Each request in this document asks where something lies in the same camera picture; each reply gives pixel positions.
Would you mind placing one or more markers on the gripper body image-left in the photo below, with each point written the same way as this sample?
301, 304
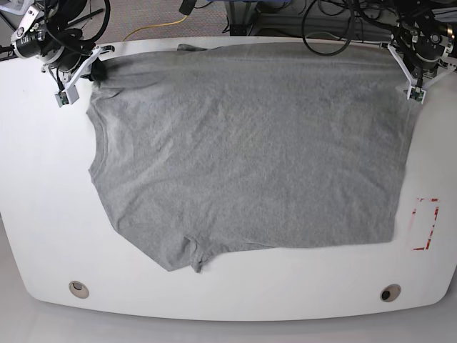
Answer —
68, 65

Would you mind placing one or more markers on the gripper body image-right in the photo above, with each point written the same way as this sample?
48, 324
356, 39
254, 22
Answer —
427, 81

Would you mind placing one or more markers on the grey T-shirt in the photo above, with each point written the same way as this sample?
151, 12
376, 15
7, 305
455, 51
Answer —
201, 153

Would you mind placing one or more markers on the black robot arm image-left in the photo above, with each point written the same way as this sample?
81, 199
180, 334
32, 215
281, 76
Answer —
47, 32

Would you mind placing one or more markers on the red tape rectangle marking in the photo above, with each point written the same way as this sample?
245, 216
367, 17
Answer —
423, 223

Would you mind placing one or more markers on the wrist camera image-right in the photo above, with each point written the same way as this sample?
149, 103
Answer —
415, 93

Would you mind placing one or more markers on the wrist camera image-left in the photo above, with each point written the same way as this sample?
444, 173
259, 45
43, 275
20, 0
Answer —
67, 96

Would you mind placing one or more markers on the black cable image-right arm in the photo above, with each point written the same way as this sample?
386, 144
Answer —
320, 28

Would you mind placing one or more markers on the aluminium frame base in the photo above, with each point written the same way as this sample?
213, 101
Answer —
264, 18

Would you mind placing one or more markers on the right table cable grommet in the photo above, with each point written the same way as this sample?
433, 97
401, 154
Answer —
390, 293

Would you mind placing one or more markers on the table cable grommet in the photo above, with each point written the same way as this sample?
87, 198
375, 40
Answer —
390, 293
79, 290

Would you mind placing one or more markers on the left table cable grommet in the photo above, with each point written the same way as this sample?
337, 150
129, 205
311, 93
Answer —
79, 290

